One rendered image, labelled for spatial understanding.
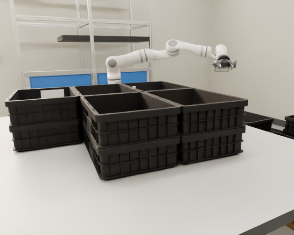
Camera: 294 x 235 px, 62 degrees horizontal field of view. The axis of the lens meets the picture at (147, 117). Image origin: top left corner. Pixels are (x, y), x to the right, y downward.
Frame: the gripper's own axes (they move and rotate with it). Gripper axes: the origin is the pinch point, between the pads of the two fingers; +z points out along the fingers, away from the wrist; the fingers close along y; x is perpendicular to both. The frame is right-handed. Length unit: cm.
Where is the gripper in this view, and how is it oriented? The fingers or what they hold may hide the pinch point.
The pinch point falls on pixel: (226, 67)
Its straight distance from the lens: 143.0
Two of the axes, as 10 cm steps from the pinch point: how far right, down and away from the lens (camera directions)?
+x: 0.4, 8.8, 4.8
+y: 9.9, 0.4, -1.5
